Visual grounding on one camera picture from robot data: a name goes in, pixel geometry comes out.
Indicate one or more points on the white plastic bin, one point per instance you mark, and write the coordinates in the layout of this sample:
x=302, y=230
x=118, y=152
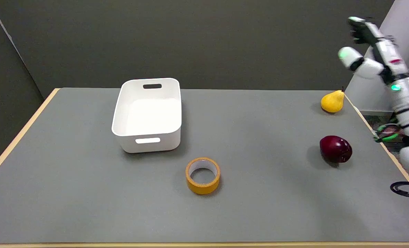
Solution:
x=148, y=117

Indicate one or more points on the yellow tape roll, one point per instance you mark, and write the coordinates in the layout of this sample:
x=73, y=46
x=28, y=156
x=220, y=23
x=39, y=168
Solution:
x=203, y=186

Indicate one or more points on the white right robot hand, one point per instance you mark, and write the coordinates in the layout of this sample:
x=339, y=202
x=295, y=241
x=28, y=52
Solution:
x=388, y=57

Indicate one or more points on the dark red apple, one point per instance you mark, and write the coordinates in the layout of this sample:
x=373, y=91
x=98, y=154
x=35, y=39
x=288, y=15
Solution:
x=335, y=148

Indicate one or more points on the yellow pear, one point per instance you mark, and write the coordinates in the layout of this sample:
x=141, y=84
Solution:
x=332, y=102

